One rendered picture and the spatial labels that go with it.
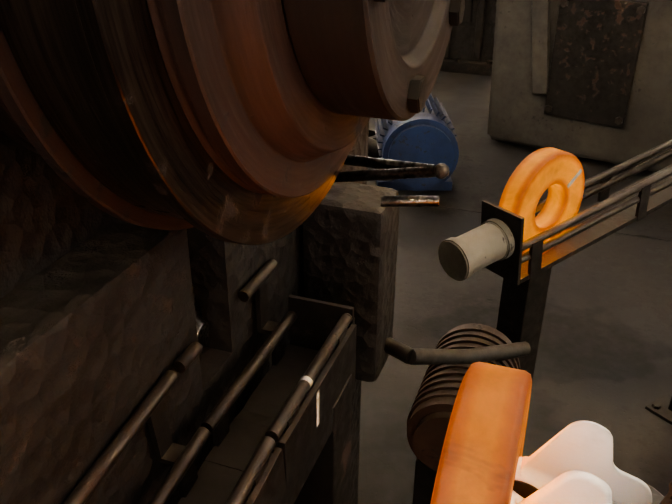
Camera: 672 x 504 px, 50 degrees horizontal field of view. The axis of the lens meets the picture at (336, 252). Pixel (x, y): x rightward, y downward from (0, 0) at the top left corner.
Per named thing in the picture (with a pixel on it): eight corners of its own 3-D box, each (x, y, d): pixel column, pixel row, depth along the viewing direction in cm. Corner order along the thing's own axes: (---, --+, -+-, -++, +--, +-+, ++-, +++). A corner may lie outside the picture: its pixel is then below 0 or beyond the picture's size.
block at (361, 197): (296, 369, 92) (292, 198, 80) (319, 336, 98) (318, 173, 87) (376, 388, 89) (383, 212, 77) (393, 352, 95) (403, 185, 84)
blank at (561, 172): (514, 267, 108) (532, 276, 106) (483, 204, 97) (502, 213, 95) (575, 193, 111) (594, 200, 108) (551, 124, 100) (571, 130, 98)
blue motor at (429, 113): (378, 204, 274) (381, 117, 258) (371, 152, 324) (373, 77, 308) (458, 204, 274) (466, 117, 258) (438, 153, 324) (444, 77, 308)
